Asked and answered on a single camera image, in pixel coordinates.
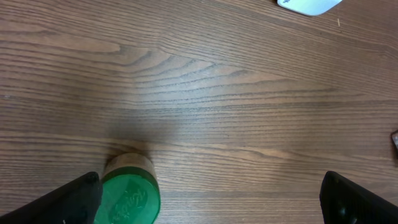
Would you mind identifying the green lidded jar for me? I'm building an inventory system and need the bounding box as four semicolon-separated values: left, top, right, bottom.
94;153;161;224

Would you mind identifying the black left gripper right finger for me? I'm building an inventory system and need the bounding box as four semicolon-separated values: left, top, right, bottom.
320;171;397;224

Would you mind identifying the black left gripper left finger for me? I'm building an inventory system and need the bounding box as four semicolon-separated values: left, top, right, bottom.
1;172;103;224

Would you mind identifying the beige snack pouch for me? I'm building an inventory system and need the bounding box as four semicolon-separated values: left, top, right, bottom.
391;130;398;152

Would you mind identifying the white barcode scanner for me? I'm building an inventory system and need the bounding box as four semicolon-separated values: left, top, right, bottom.
277;0;342;16

